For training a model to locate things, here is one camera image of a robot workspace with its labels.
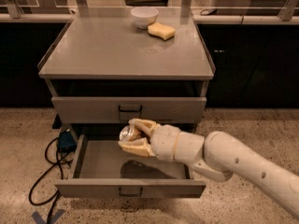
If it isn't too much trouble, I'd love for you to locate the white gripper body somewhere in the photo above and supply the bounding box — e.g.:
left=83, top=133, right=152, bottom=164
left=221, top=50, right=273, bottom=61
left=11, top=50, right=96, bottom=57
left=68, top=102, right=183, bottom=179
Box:
left=150, top=125, right=180, bottom=162

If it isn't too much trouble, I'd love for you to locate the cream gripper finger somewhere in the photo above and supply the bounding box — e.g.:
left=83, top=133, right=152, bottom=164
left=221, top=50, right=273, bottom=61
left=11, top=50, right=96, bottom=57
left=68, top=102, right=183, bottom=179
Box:
left=119, top=138, right=155, bottom=158
left=129, top=119, right=159, bottom=137

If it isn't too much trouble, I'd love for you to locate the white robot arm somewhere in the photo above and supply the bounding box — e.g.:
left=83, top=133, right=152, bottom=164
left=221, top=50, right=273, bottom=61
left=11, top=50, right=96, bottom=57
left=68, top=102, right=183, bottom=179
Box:
left=119, top=119, right=299, bottom=217

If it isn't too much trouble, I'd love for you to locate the open grey drawer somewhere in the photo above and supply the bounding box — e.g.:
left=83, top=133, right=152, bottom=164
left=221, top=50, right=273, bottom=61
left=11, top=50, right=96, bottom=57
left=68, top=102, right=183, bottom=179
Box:
left=55, top=134, right=206, bottom=198

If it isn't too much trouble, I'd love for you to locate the grey drawer cabinet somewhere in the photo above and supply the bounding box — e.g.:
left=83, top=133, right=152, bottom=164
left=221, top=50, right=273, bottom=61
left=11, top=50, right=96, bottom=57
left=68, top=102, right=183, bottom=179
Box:
left=39, top=7, right=214, bottom=139

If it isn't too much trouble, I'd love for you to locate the closed upper grey drawer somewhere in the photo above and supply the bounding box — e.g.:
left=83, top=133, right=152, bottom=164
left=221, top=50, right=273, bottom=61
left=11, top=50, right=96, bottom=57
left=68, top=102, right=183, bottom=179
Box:
left=52, top=97, right=206, bottom=124

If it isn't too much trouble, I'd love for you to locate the blue power box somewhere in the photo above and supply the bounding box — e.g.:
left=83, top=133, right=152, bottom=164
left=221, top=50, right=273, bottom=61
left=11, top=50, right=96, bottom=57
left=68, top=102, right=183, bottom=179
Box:
left=57, top=132, right=77, bottom=153

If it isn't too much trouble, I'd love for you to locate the yellow sponge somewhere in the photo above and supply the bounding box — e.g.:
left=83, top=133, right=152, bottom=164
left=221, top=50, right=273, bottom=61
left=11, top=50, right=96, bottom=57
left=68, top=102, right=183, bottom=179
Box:
left=148, top=22, right=176, bottom=41

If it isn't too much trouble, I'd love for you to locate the white bowl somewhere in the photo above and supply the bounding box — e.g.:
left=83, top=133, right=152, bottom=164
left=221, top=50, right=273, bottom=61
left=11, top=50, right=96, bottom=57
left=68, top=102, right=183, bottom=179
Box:
left=131, top=7, right=159, bottom=29

